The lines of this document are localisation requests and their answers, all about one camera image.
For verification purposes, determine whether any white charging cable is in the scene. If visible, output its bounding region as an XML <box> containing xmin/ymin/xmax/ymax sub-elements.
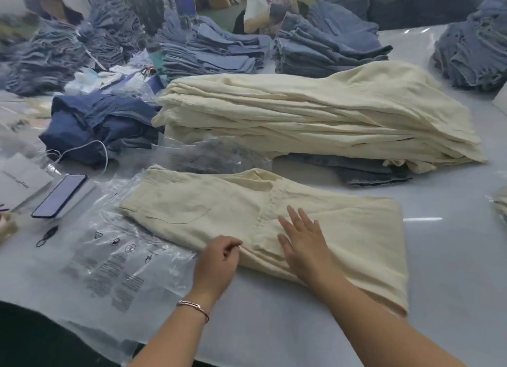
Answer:
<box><xmin>43</xmin><ymin>140</ymin><xmax>110</xmax><ymax>177</ymax></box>

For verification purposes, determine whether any person's left forearm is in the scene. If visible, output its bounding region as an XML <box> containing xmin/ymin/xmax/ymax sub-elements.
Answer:
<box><xmin>130</xmin><ymin>295</ymin><xmax>223</xmax><ymax>367</ymax></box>

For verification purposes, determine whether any person's left hand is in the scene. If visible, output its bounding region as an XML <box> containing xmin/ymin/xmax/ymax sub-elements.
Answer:
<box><xmin>193</xmin><ymin>235</ymin><xmax>244</xmax><ymax>301</ymax></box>

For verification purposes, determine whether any bagged cream garment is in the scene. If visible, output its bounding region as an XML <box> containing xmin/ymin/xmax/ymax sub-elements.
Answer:
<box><xmin>486</xmin><ymin>186</ymin><xmax>507</xmax><ymax>223</ymax></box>

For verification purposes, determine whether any heap of clear plastic bags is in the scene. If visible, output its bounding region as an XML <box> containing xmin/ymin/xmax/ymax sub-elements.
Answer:
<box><xmin>63</xmin><ymin>53</ymin><xmax>164</xmax><ymax>99</ymax></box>

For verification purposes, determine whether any clear printed plastic bag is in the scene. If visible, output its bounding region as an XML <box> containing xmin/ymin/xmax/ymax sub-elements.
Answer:
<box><xmin>59</xmin><ymin>169</ymin><xmax>199</xmax><ymax>314</ymax></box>

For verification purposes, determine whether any stack of frayed denim garments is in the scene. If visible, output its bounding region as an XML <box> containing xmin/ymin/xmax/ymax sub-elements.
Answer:
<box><xmin>0</xmin><ymin>18</ymin><xmax>92</xmax><ymax>97</ymax></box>
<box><xmin>78</xmin><ymin>0</ymin><xmax>148</xmax><ymax>69</ymax></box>
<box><xmin>431</xmin><ymin>0</ymin><xmax>507</xmax><ymax>93</ymax></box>

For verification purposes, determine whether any stack of cream trousers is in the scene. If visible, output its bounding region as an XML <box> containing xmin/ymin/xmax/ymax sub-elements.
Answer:
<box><xmin>151</xmin><ymin>60</ymin><xmax>488</xmax><ymax>174</ymax></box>

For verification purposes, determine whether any black smartphone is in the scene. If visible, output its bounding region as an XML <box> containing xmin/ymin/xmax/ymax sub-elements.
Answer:
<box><xmin>31</xmin><ymin>174</ymin><xmax>88</xmax><ymax>220</ymax></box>

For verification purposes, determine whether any dark blue denim garment heap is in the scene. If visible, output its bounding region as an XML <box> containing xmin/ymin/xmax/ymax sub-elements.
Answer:
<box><xmin>38</xmin><ymin>93</ymin><xmax>164</xmax><ymax>168</ymax></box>

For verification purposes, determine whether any person's right forearm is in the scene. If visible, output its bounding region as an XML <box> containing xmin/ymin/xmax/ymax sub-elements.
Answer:
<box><xmin>312</xmin><ymin>275</ymin><xmax>469</xmax><ymax>367</ymax></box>

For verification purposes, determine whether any grey-blue denim garment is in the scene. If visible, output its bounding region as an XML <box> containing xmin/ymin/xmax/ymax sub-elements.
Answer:
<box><xmin>284</xmin><ymin>153</ymin><xmax>413</xmax><ymax>188</ymax></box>

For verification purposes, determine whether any stack of light blue garments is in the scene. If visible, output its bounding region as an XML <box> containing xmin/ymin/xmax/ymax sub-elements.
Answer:
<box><xmin>156</xmin><ymin>10</ymin><xmax>273</xmax><ymax>83</ymax></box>

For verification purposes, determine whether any stack of dark denim garments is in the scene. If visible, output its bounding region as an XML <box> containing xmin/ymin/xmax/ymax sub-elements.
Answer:
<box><xmin>320</xmin><ymin>0</ymin><xmax>507</xmax><ymax>32</ymax></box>

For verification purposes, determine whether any thin rose gold bracelet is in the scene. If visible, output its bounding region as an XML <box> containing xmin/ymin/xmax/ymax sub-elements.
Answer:
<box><xmin>176</xmin><ymin>299</ymin><xmax>210</xmax><ymax>324</ymax></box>

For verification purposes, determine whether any person's black clothing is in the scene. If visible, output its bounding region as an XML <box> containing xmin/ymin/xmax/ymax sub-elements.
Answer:
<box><xmin>0</xmin><ymin>301</ymin><xmax>140</xmax><ymax>367</ymax></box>

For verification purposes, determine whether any white patterned plastic sack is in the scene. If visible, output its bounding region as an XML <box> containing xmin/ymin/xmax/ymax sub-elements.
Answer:
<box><xmin>243</xmin><ymin>0</ymin><xmax>294</xmax><ymax>36</ymax></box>

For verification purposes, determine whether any stack of blue denim trousers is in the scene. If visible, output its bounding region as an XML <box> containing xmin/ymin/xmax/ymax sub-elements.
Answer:
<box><xmin>273</xmin><ymin>0</ymin><xmax>393</xmax><ymax>79</ymax></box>

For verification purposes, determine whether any person's right hand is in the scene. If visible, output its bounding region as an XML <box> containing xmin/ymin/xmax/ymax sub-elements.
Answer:
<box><xmin>277</xmin><ymin>205</ymin><xmax>346</xmax><ymax>290</ymax></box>

